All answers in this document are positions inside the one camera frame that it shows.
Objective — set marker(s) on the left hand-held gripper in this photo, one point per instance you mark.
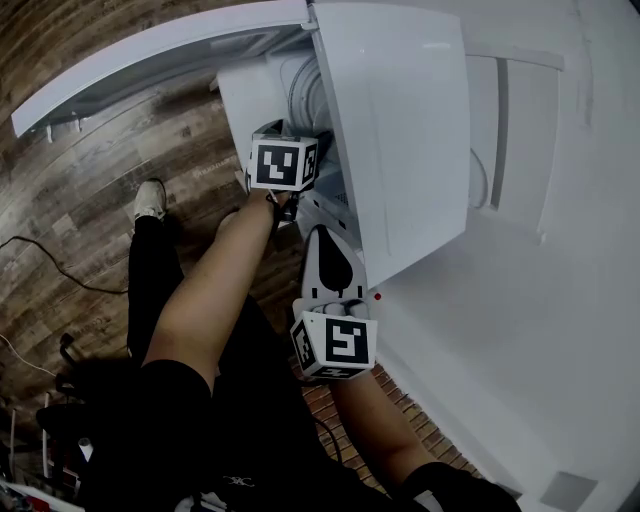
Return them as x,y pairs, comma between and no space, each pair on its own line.
277,165

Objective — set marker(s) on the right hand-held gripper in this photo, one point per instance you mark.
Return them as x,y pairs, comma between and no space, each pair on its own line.
345,345

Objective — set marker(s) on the white microwave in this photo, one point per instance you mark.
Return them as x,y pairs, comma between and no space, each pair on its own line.
400,125

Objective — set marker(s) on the person's left forearm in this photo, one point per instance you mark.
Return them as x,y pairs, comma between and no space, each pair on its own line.
210,295

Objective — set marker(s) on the person's right forearm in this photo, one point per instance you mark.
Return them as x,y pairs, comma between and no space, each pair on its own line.
375,430

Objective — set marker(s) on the white plate in microwave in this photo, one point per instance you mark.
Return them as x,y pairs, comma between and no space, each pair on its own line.
302,95

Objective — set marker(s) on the person's right hand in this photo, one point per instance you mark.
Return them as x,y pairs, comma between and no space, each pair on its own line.
345,309

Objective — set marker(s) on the person's white shoe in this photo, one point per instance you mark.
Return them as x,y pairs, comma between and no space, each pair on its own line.
150,200

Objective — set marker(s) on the person's black shirt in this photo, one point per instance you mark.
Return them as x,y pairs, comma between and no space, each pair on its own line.
260,425

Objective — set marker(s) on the person's black trousers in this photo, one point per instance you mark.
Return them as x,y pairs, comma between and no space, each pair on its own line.
152,285

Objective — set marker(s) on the white chair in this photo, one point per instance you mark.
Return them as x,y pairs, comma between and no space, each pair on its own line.
520,135

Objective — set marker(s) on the black stand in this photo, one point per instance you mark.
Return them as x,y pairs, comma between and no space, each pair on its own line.
62,400

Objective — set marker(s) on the grey wall panel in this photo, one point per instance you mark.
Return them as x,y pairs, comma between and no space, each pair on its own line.
567,491

